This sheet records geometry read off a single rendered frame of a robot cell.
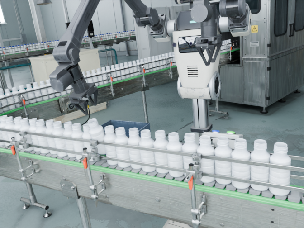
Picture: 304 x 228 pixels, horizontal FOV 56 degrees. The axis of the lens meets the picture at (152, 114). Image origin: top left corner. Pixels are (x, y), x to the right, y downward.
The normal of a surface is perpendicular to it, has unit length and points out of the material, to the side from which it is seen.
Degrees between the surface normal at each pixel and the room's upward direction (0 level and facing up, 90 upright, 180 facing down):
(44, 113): 90
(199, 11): 90
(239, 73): 90
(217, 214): 90
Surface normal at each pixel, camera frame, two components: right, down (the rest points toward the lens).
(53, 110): 0.69, 0.15
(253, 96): -0.72, 0.29
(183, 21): -0.47, 0.32
